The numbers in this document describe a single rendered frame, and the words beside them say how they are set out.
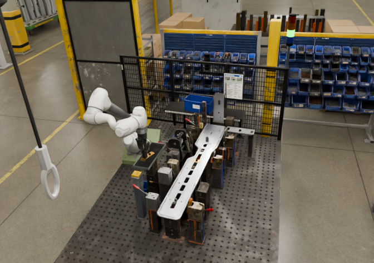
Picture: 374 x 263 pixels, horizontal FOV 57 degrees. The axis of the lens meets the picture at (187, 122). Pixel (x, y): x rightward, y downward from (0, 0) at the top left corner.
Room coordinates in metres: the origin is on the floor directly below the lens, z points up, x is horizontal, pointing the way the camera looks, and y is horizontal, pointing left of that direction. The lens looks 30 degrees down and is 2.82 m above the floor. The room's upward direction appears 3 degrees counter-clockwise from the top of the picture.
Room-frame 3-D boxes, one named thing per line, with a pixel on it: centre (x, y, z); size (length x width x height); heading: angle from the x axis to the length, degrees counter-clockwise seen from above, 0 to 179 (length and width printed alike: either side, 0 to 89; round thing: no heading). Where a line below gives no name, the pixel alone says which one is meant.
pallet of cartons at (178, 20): (7.70, -0.06, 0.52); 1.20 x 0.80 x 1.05; 161
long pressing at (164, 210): (2.46, -0.07, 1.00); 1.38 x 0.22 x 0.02; 160
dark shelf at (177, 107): (3.39, -0.20, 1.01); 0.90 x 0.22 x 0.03; 70
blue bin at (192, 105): (3.41, -0.15, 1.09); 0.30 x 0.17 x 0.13; 64
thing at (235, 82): (3.40, -0.52, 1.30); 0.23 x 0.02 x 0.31; 70
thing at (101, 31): (5.09, 1.19, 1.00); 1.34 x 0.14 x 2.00; 74
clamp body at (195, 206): (1.87, -0.04, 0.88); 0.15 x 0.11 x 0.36; 70
